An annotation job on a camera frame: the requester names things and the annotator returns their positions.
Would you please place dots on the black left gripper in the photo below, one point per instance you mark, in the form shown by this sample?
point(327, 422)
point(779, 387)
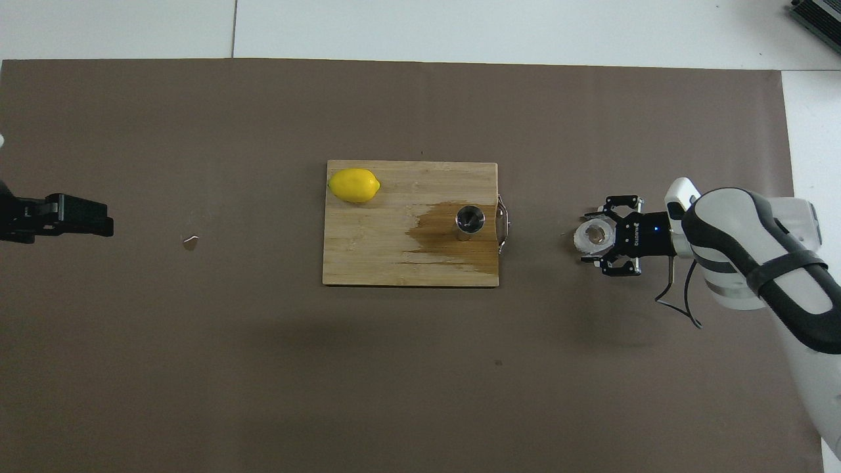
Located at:
point(20, 220)

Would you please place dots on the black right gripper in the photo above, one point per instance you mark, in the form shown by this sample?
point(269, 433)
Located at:
point(647, 236)

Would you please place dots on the white tape roll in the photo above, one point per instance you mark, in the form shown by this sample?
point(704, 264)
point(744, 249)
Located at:
point(581, 244)

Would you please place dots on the stainless steel double jigger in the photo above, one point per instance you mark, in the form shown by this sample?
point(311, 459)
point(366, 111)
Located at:
point(471, 220)

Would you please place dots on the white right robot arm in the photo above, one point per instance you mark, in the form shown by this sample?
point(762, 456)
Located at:
point(742, 249)

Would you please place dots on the small liquid puddle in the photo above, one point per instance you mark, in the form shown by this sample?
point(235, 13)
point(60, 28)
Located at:
point(190, 243)

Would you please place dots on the brown paper table cover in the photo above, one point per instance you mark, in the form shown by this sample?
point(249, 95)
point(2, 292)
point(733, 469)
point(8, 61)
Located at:
point(197, 361)

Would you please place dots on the wooden cutting board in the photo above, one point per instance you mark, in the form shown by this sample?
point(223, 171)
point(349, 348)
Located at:
point(368, 249)

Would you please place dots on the yellow lemon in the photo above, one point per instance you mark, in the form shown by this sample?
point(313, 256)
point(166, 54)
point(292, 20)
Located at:
point(353, 186)

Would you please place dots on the grey ribbed device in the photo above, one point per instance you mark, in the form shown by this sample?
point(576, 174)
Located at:
point(821, 16)

